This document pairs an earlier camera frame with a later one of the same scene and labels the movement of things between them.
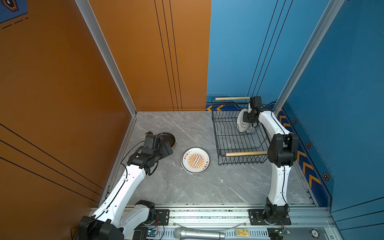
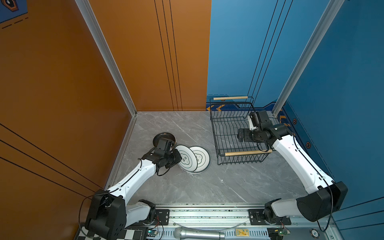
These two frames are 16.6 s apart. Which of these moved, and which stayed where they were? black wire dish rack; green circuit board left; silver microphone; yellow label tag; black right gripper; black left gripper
Moved: black right gripper; black left gripper
Stayed: yellow label tag; green circuit board left; silver microphone; black wire dish rack
